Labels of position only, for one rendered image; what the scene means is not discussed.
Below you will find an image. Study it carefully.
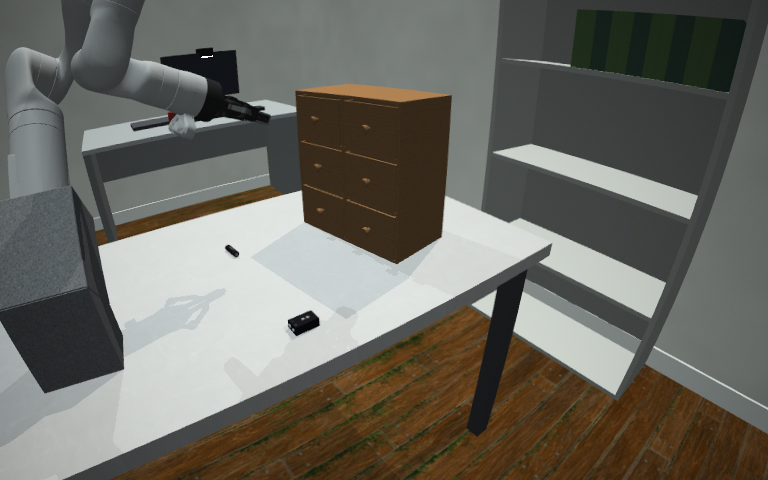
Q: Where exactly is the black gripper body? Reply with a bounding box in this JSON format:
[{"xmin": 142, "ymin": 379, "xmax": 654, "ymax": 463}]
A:
[{"xmin": 194, "ymin": 78, "xmax": 243, "ymax": 122}]

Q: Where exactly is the brown wooden drawer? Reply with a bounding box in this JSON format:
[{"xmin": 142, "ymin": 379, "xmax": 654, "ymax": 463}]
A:
[
  {"xmin": 304, "ymin": 184, "xmax": 345, "ymax": 238},
  {"xmin": 297, "ymin": 94, "xmax": 341, "ymax": 146},
  {"xmin": 345, "ymin": 151, "xmax": 397, "ymax": 213},
  {"xmin": 301, "ymin": 141, "xmax": 343, "ymax": 194},
  {"xmin": 346, "ymin": 199, "xmax": 396, "ymax": 260},
  {"xmin": 343, "ymin": 99, "xmax": 398, "ymax": 160}
]

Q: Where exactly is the brown wooden chest of drawers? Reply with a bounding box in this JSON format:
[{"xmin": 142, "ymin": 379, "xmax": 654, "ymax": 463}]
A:
[{"xmin": 295, "ymin": 84, "xmax": 452, "ymax": 264}]

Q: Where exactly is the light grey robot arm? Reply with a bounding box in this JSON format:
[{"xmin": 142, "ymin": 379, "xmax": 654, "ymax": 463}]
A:
[{"xmin": 5, "ymin": 0, "xmax": 207, "ymax": 198}]

